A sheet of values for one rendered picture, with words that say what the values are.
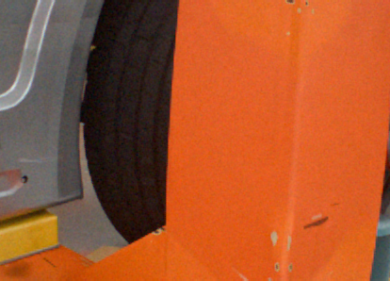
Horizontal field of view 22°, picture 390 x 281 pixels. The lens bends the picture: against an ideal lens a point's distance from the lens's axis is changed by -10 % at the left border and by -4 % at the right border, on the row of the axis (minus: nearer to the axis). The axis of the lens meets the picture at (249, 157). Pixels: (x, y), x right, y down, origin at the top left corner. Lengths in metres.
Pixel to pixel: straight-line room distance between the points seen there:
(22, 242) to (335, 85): 0.62
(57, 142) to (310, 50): 0.59
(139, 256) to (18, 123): 0.32
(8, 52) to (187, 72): 0.42
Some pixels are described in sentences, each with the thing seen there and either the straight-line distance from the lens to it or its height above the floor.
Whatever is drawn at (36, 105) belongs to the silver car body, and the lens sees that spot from 1.38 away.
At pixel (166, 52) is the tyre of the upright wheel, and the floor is 0.96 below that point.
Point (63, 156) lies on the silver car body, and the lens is 1.44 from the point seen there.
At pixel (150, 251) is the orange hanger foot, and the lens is 1.13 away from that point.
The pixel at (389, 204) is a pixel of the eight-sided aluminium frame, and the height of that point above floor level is 0.67.
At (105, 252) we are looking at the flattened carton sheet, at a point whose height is 0.03.
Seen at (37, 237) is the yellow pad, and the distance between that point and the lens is 1.45.
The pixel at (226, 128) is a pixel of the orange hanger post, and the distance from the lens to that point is 0.99.
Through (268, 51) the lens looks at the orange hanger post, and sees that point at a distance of 0.94.
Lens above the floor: 1.25
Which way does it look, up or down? 17 degrees down
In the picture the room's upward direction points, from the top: 4 degrees clockwise
